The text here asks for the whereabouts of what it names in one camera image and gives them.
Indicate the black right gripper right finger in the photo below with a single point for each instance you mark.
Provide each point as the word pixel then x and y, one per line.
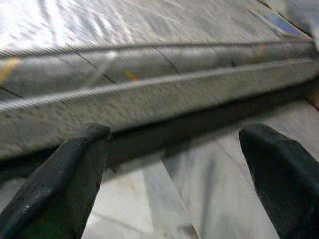
pixel 286 194

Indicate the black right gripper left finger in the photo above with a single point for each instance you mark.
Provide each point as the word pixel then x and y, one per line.
pixel 57 184

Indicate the blue yellow children's book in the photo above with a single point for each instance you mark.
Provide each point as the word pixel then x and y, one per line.
pixel 276 21

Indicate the white quilted mattress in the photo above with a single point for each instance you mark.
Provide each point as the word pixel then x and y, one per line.
pixel 149 25

